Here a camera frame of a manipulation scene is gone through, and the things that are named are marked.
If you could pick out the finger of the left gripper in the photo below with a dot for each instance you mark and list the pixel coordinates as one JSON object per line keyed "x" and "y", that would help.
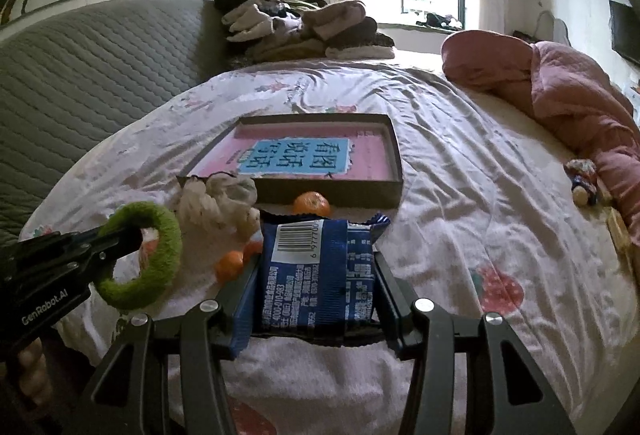
{"x": 94, "y": 254}

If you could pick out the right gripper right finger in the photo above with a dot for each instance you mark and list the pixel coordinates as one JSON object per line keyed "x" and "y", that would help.
{"x": 506, "y": 391}

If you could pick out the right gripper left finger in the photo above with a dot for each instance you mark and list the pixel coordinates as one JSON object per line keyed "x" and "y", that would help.
{"x": 131, "y": 381}

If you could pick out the white drawstring cloth bag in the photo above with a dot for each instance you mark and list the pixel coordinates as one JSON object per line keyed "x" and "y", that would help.
{"x": 221, "y": 202}

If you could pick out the orange tangerine front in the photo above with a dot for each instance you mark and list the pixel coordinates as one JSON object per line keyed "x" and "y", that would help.
{"x": 229, "y": 267}

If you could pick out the orange tangerine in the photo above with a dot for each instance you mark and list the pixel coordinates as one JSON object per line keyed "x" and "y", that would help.
{"x": 229, "y": 267}
{"x": 252, "y": 249}
{"x": 312, "y": 202}

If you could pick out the blue snack packet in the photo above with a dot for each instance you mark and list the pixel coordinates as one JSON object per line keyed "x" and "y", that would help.
{"x": 314, "y": 281}

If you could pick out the person's left hand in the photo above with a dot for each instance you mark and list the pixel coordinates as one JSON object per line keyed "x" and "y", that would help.
{"x": 27, "y": 375}

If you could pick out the grey quilted headboard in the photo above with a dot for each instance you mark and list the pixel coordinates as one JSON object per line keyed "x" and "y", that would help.
{"x": 72, "y": 80}

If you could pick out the strawberry print bed quilt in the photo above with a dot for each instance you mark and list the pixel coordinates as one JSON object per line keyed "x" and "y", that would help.
{"x": 485, "y": 216}

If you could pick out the wooden block toy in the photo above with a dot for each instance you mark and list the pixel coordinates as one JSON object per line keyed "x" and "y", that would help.
{"x": 619, "y": 233}

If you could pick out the small doll toy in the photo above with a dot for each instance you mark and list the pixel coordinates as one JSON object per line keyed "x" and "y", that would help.
{"x": 583, "y": 177}

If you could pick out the dark cardboard box tray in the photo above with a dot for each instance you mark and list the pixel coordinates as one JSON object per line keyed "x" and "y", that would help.
{"x": 342, "y": 193}

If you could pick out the pile of folded clothes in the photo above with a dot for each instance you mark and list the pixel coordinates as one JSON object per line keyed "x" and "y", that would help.
{"x": 259, "y": 31}

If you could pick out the pink blanket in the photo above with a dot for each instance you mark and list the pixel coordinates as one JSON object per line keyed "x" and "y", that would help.
{"x": 563, "y": 90}

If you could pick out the black wall television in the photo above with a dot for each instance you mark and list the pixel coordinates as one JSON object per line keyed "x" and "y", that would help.
{"x": 625, "y": 30}

